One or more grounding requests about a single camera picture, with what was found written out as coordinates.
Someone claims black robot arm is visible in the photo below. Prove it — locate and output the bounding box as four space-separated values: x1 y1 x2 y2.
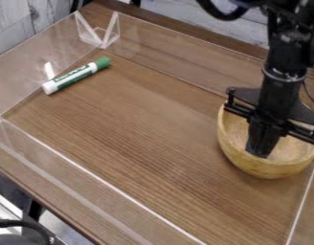
225 0 314 158

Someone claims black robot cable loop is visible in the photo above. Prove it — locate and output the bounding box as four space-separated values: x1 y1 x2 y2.
194 0 251 22

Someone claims black table leg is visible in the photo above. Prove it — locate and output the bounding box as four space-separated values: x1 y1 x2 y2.
28 200 42 221

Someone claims green and white marker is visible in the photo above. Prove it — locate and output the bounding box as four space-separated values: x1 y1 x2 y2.
42 56 111 95

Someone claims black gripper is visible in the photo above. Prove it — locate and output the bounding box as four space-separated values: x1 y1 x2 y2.
225 87 314 158

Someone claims brown wooden bowl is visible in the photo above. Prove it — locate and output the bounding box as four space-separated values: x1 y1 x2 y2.
217 106 314 179

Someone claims clear acrylic tray wall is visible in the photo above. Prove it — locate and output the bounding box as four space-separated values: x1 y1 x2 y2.
0 7 314 245

